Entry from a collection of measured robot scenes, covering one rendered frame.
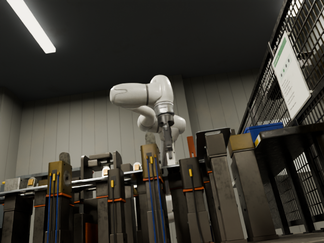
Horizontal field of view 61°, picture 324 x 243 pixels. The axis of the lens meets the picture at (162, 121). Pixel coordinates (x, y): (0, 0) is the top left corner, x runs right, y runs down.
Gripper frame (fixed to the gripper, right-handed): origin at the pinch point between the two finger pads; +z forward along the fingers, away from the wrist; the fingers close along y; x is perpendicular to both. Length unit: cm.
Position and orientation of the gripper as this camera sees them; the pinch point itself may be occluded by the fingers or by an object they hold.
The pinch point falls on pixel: (170, 159)
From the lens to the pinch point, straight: 118.6
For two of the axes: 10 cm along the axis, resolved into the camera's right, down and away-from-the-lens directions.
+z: 1.2, 9.1, -4.0
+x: 9.9, -1.6, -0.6
